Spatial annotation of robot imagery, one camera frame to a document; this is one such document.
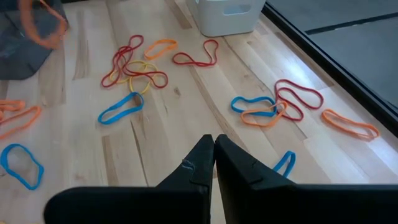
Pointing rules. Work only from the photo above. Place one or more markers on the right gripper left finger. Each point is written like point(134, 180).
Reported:
point(174, 202)

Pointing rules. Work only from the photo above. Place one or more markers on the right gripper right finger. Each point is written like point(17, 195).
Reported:
point(264, 202)

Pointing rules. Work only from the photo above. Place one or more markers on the blue rubber band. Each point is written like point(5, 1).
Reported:
point(233, 105)
point(289, 152)
point(101, 119)
point(38, 174)

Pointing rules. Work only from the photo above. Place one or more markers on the orange rubber band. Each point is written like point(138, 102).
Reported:
point(325, 116)
point(12, 104)
point(46, 43)
point(258, 124)
point(31, 112)
point(164, 40)

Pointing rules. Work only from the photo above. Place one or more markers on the red rubber band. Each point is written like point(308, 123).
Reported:
point(320, 104)
point(192, 63)
point(119, 51)
point(155, 73)

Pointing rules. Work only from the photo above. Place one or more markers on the yellow rubber band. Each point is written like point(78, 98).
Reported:
point(136, 61)

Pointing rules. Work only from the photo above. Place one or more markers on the frosted translucent plastic basket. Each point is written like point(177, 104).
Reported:
point(217, 21)

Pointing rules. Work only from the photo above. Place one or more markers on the smoky grey plastic basket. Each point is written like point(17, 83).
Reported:
point(18, 62)

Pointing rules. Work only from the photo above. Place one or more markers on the black metal table frame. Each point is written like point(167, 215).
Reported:
point(326, 60)

